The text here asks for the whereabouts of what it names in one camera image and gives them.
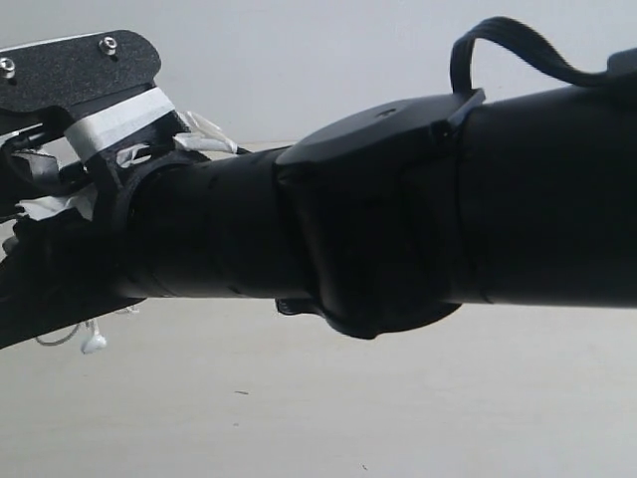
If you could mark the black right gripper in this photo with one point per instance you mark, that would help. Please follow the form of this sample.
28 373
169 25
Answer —
67 269

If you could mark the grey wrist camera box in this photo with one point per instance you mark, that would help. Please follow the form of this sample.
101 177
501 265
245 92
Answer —
83 122

